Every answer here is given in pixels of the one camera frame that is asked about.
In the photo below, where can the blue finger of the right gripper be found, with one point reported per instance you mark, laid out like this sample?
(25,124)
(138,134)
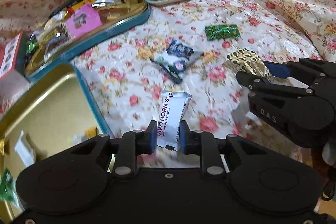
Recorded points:
(278,70)

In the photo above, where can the floral sofa cover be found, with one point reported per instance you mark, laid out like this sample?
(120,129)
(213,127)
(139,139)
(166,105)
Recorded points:
(127,86)

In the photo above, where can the white hawthorn strip packet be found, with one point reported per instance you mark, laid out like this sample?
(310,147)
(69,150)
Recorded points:
(173,107)

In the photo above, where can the empty gold teal tin tray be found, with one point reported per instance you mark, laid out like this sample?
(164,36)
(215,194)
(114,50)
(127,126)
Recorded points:
(66,180)

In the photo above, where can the green Swiss mint candy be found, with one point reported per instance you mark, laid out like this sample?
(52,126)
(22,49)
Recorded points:
(224,31)

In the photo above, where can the gold black heart packet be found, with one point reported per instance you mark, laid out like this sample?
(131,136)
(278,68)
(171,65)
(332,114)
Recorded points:
(249,62)

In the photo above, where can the green tea snack packet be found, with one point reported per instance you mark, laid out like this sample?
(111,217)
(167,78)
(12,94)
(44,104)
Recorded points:
(7,187)

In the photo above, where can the white plain snack packet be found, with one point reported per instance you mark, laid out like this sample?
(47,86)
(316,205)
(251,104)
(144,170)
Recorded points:
(24,150)

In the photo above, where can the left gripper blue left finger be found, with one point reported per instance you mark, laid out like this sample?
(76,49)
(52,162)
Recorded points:
(150,136)

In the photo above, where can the purple foil candies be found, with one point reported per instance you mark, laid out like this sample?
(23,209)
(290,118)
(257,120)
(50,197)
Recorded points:
(32,44)

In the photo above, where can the blue white blueberry packet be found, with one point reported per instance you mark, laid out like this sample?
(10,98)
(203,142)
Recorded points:
(175,59)

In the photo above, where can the yellow silver snack packet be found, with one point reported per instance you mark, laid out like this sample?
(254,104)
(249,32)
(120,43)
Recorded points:
(83,136)

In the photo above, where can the pink snack packet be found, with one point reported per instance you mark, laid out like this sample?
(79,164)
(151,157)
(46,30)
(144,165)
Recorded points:
(82,21)

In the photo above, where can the snack-filled teal tin tray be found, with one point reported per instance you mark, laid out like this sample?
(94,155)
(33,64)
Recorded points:
(56,45)

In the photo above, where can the red pink snack box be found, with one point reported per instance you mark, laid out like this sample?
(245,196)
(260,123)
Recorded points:
(13,80)

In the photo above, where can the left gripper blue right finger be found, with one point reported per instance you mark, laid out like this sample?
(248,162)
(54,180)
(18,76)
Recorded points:
(186,139)

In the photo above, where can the gold foil candy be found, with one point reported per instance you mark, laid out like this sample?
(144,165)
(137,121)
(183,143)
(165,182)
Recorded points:
(2,146)

